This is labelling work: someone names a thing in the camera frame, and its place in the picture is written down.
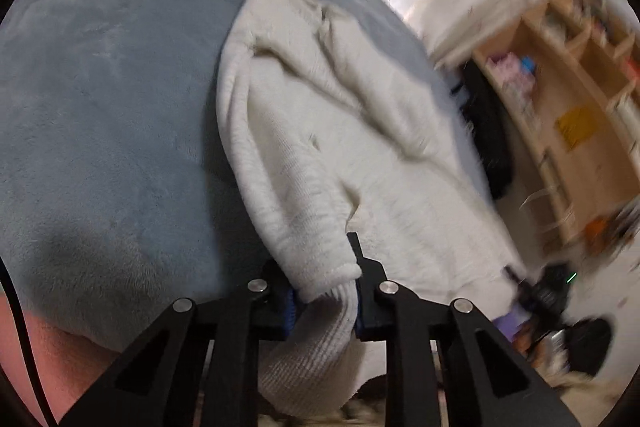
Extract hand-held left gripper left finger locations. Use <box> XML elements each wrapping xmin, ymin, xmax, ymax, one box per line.
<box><xmin>59</xmin><ymin>259</ymin><xmax>299</xmax><ymax>427</ymax></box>

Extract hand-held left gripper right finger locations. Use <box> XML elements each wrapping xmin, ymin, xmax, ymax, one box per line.
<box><xmin>346</xmin><ymin>233</ymin><xmax>581</xmax><ymax>427</ymax></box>

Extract light grey hoodie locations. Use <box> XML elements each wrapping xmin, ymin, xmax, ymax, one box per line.
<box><xmin>216</xmin><ymin>0</ymin><xmax>528</xmax><ymax>418</ymax></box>

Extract wooden shelf unit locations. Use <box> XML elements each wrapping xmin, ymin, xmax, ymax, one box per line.
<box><xmin>472</xmin><ymin>0</ymin><xmax>640</xmax><ymax>253</ymax></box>

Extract yellow packet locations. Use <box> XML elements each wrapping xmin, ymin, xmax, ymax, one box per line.
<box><xmin>557</xmin><ymin>106</ymin><xmax>599</xmax><ymax>151</ymax></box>

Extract black bag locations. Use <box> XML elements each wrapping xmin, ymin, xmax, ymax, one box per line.
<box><xmin>452</xmin><ymin>59</ymin><xmax>513</xmax><ymax>200</ymax></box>

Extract pink drawer boxes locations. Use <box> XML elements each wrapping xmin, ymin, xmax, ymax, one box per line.
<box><xmin>487</xmin><ymin>52</ymin><xmax>536</xmax><ymax>95</ymax></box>

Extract pink cloth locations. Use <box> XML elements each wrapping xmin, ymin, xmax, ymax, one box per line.
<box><xmin>0</xmin><ymin>294</ymin><xmax>118</xmax><ymax>427</ymax></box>

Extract grey-blue bed blanket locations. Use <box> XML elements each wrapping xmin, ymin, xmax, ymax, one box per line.
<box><xmin>0</xmin><ymin>0</ymin><xmax>501</xmax><ymax>353</ymax></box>

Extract black cable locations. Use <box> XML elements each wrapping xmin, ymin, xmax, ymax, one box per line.
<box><xmin>0</xmin><ymin>257</ymin><xmax>58</xmax><ymax>427</ymax></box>

